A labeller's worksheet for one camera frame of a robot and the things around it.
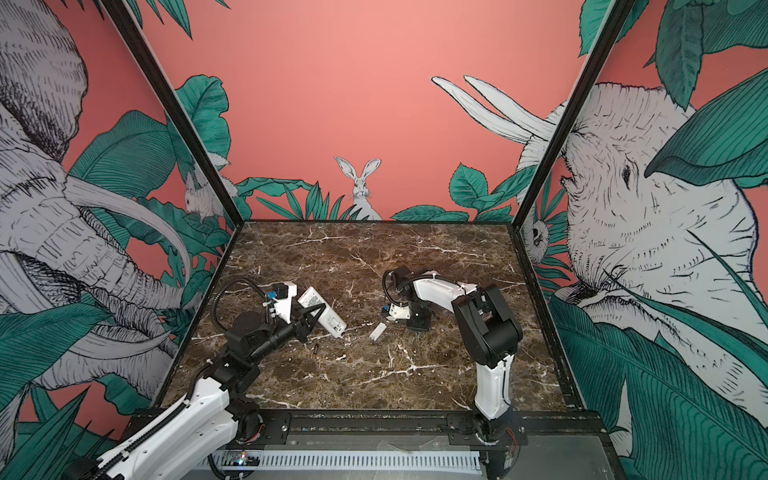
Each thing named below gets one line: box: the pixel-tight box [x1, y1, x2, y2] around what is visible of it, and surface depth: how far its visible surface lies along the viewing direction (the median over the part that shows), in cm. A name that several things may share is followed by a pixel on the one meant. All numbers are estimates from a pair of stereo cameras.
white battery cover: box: [369, 322, 387, 341], surface depth 92 cm
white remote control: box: [298, 286, 348, 338], surface depth 78 cm
